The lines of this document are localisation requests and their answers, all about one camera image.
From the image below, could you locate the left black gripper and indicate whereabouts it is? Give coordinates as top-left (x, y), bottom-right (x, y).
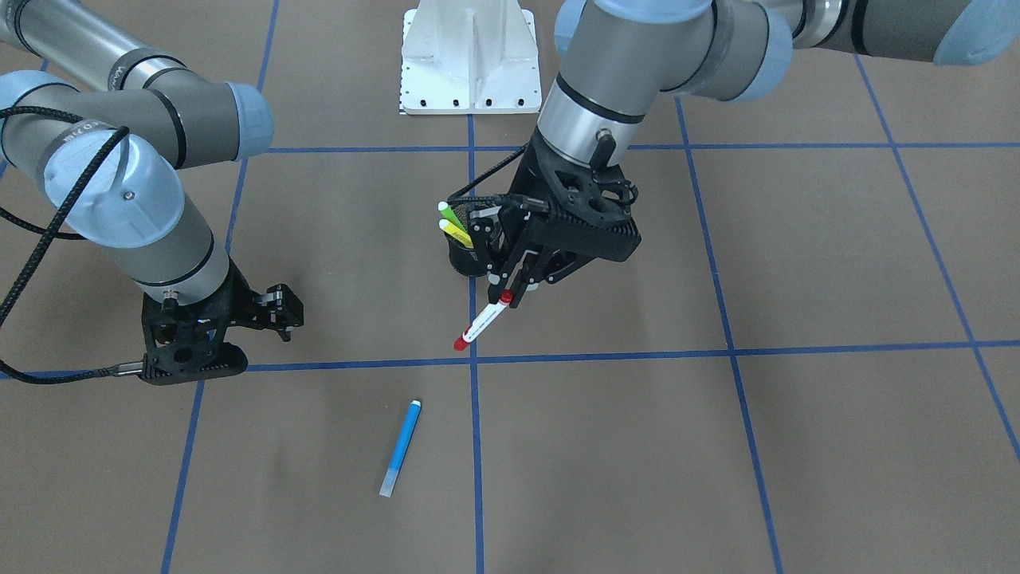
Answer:
top-left (470, 128), bottom-right (641, 309)

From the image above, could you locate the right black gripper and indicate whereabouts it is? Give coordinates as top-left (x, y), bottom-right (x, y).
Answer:
top-left (139, 261), bottom-right (249, 385)

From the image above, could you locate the red marker pen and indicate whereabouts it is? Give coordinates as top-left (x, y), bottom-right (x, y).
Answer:
top-left (453, 289), bottom-right (514, 352)

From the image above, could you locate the black mesh pen cup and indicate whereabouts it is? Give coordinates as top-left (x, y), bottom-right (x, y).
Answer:
top-left (444, 199), bottom-right (509, 277)

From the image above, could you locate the blue marker pen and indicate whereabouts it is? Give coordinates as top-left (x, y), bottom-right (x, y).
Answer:
top-left (379, 399), bottom-right (422, 497)

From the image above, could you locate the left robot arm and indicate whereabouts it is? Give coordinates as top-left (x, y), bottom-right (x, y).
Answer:
top-left (448, 1), bottom-right (1018, 306)

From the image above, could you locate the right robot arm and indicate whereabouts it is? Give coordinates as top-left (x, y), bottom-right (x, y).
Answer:
top-left (2, 1), bottom-right (304, 385)

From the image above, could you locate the yellow marker pen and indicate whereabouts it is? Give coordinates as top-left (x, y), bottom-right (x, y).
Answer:
top-left (438, 218), bottom-right (474, 250)

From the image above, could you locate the green marker pen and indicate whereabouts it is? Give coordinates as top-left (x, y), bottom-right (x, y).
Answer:
top-left (437, 201), bottom-right (468, 233)

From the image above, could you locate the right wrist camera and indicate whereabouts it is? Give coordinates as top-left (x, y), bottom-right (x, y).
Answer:
top-left (254, 284), bottom-right (305, 343)

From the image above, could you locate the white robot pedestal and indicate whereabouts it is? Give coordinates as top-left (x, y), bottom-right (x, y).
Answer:
top-left (398, 1), bottom-right (543, 116)

